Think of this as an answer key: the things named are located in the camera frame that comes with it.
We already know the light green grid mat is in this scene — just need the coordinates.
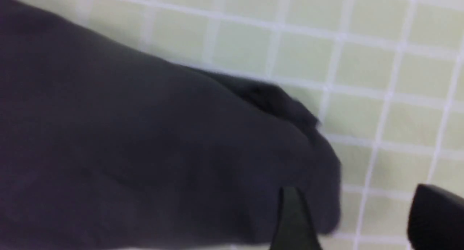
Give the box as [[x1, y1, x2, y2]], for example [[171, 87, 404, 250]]
[[22, 0, 464, 250]]

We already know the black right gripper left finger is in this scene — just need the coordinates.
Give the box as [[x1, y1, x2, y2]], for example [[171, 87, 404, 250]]
[[269, 186, 322, 250]]

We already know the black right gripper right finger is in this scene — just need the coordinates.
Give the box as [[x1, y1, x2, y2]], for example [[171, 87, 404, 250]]
[[407, 184, 464, 250]]

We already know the gray long-sleeve shirt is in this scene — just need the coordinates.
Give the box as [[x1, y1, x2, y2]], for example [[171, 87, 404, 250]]
[[0, 0, 341, 250]]

